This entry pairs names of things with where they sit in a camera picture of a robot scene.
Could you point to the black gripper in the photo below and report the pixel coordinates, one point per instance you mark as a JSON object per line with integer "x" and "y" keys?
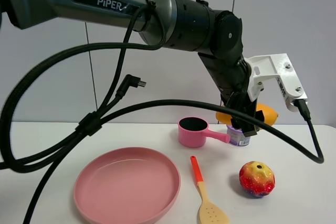
{"x": 240, "y": 101}

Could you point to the yellow toy mango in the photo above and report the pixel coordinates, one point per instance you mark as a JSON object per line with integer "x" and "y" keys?
{"x": 269, "y": 113}

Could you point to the pink toy saucepan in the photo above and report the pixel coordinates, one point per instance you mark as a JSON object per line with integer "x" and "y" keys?
{"x": 193, "y": 132}

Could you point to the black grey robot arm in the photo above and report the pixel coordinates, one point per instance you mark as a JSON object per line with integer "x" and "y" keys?
{"x": 187, "y": 25}

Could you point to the purple lidded small can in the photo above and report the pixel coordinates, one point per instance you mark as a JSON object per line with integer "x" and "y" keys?
{"x": 237, "y": 138}

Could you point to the red yellow bumpy ball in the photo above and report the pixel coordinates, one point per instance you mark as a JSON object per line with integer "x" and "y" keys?
{"x": 257, "y": 179}

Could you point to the pink round plate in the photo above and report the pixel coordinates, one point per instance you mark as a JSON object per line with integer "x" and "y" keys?
{"x": 127, "y": 185}

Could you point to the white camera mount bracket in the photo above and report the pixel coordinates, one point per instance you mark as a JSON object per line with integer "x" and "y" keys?
{"x": 280, "y": 68}

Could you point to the orange handled slotted spatula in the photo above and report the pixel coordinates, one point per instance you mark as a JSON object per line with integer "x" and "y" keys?
{"x": 208, "y": 212}

